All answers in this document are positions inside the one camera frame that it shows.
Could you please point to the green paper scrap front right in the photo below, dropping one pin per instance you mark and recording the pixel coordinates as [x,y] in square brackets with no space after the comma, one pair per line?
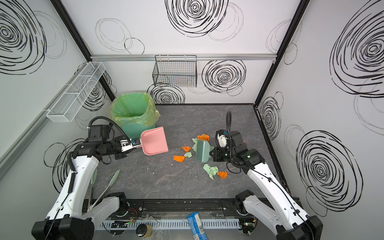
[211,170]

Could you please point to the pink plastic dustpan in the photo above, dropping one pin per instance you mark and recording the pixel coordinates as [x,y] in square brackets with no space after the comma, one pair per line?
[152,142]

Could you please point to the green paper scrap centre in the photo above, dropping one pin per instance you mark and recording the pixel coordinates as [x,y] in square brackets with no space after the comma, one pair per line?
[195,141]

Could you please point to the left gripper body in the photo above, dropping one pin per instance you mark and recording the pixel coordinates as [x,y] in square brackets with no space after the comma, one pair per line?
[120,146]

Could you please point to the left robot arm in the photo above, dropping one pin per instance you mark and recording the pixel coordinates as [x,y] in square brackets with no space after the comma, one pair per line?
[66,220]

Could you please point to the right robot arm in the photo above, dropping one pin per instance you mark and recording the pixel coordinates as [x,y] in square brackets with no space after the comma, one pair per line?
[282,215]

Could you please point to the white slotted cable duct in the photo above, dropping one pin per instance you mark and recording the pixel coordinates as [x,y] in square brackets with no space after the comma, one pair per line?
[208,224]

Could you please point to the black wire basket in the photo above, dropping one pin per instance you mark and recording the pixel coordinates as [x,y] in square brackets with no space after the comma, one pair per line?
[175,70]

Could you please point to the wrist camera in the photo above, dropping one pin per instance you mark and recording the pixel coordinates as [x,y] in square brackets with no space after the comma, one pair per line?
[222,141]
[130,144]

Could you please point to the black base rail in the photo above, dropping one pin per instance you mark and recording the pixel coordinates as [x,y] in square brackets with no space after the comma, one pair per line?
[226,207]

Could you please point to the small orange paper scrap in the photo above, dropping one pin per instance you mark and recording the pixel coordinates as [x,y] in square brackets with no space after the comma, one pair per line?
[222,175]

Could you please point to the green trash bin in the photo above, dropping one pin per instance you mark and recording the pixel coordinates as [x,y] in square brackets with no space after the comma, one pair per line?
[135,130]

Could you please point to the green paper scrap by bin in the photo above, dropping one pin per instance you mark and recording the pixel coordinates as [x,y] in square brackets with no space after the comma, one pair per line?
[188,155]

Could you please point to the orange paper scrap strip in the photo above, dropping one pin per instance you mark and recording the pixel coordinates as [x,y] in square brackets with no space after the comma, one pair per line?
[186,148]

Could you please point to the green bin liner bag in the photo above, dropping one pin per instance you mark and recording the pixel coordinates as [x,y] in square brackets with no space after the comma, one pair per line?
[116,108]

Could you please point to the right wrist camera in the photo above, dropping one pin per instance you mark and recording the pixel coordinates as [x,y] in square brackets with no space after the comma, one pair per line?
[222,141]

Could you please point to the orange paper scrap far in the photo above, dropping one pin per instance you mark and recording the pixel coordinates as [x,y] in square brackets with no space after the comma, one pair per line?
[203,137]

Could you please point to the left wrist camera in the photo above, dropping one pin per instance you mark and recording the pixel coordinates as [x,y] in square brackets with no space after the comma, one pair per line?
[130,144]

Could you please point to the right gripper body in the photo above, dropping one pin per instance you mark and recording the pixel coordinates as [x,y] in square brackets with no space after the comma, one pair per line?
[216,150]

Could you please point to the orange paper scrap right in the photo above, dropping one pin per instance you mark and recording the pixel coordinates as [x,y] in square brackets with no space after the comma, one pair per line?
[179,159]

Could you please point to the white wire shelf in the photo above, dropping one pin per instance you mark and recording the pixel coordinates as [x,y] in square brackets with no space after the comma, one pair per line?
[76,93]

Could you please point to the green hand brush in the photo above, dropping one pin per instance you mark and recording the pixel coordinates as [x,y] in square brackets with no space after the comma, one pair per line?
[203,151]

